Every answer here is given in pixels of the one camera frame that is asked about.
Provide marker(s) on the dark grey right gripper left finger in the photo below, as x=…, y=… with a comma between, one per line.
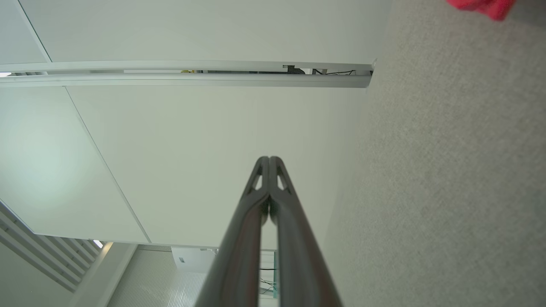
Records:
x=239, y=256

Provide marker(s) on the white box device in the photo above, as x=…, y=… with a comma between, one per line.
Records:
x=192, y=259

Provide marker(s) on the red basketball shorts white stripe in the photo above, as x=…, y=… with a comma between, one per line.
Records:
x=486, y=6

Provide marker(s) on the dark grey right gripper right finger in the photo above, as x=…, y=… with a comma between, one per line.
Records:
x=298, y=256

